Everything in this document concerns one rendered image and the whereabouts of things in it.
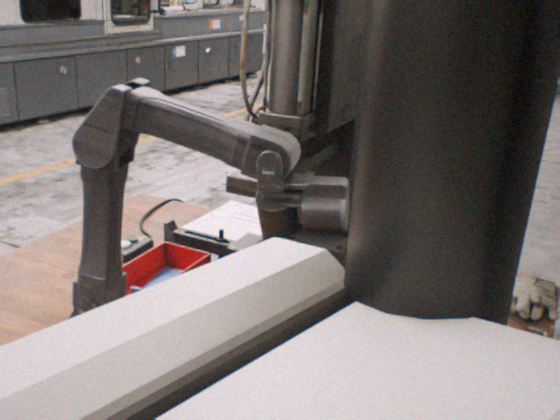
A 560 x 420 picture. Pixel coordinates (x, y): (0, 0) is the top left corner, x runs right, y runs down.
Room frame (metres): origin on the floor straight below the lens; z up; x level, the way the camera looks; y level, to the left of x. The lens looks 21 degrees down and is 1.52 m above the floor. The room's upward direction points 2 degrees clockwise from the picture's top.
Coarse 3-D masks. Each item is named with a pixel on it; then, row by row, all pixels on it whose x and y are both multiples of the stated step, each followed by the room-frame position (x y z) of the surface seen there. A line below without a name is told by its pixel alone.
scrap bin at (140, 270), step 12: (156, 252) 1.24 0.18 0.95; (168, 252) 1.27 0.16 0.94; (180, 252) 1.26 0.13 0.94; (192, 252) 1.24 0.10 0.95; (204, 252) 1.23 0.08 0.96; (132, 264) 1.17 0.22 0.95; (144, 264) 1.21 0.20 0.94; (156, 264) 1.24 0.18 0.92; (168, 264) 1.27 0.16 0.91; (180, 264) 1.26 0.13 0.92; (192, 264) 1.24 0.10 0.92; (204, 264) 1.20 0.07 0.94; (132, 276) 1.17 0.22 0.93; (144, 276) 1.21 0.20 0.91
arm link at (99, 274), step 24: (120, 144) 0.88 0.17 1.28; (120, 168) 0.89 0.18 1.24; (96, 192) 0.88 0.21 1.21; (120, 192) 0.90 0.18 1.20; (96, 216) 0.88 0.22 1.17; (120, 216) 0.90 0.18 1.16; (96, 240) 0.88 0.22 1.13; (120, 240) 0.91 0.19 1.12; (96, 264) 0.88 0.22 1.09; (120, 264) 0.91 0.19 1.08; (72, 288) 0.89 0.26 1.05; (96, 288) 0.87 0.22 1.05; (120, 288) 0.91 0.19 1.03
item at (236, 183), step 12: (312, 144) 1.36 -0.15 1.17; (324, 144) 1.36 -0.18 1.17; (336, 144) 1.33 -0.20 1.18; (300, 156) 1.21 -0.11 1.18; (312, 156) 1.21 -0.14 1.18; (324, 156) 1.27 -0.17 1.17; (300, 168) 1.16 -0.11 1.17; (312, 168) 1.22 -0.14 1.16; (228, 180) 1.20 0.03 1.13; (240, 180) 1.19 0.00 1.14; (252, 180) 1.17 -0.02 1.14; (228, 192) 1.20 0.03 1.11; (240, 192) 1.18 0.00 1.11; (252, 192) 1.17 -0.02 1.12
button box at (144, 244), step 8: (168, 200) 1.69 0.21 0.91; (176, 200) 1.73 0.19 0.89; (152, 208) 1.61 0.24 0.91; (144, 216) 1.55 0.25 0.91; (144, 232) 1.45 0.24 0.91; (144, 240) 1.35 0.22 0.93; (152, 240) 1.35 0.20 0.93; (128, 248) 1.30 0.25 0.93; (136, 248) 1.30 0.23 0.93; (144, 248) 1.32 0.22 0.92; (128, 256) 1.27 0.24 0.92; (136, 256) 1.30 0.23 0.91
